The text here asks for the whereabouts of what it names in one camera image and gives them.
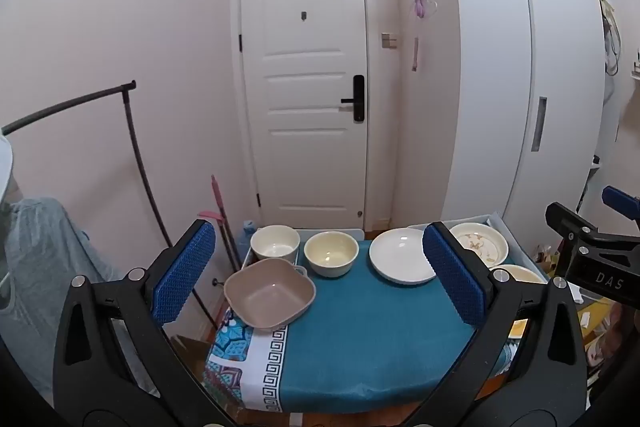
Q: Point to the blue bottle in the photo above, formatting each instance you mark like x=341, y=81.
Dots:
x=248, y=234

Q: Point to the cream round bowl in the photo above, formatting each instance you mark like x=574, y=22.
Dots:
x=331, y=254

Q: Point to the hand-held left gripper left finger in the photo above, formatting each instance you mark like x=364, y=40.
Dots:
x=182, y=277

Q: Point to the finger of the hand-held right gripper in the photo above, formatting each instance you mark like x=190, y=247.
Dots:
x=567, y=219
x=620, y=201

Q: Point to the white wardrobe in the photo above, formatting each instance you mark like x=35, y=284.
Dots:
x=500, y=57

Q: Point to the pink square bowl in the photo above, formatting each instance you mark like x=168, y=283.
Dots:
x=270, y=294

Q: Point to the white deep bowl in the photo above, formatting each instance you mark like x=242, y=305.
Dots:
x=275, y=244

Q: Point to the teal patterned tablecloth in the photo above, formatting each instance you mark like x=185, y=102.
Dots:
x=375, y=332

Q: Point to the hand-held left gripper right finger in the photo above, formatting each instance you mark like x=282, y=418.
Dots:
x=452, y=272

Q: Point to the pink hanging strip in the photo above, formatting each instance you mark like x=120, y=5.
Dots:
x=415, y=54

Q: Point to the gold patterned cream plate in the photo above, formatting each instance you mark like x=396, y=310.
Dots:
x=482, y=244

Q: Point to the black clothes rack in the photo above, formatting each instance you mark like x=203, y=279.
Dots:
x=131, y=132

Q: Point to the wall light switch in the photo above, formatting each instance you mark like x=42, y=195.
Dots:
x=389, y=40

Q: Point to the white panel door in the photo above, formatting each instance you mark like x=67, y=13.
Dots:
x=300, y=57

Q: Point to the plain white plate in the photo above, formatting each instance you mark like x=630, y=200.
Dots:
x=400, y=257

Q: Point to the cream shallow plate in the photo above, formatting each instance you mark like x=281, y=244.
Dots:
x=522, y=274

